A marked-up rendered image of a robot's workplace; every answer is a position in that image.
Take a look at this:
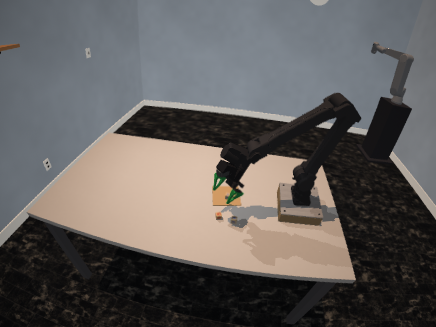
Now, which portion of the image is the tan flat mat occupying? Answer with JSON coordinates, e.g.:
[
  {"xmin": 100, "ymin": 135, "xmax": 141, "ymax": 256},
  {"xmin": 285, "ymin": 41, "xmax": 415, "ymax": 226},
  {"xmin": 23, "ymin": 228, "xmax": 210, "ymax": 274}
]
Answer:
[{"xmin": 212, "ymin": 186, "xmax": 241, "ymax": 206}]

